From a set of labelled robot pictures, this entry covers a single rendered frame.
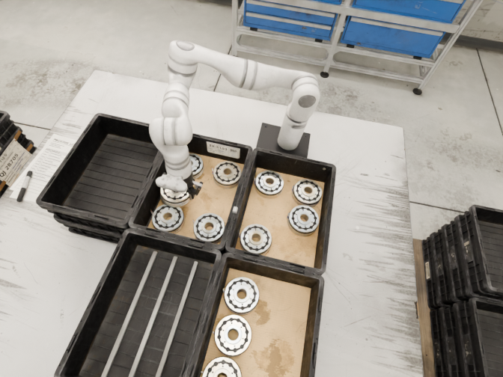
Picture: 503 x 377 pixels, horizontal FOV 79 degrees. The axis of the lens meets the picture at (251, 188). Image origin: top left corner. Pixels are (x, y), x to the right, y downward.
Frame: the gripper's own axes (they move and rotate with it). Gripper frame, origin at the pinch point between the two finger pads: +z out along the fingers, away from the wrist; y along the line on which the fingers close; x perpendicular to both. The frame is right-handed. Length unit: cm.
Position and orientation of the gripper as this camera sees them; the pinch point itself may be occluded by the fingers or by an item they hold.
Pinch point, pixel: (184, 194)
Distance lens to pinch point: 105.9
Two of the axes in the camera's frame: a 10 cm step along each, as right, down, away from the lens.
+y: -9.7, -2.4, 0.5
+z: -0.8, 5.2, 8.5
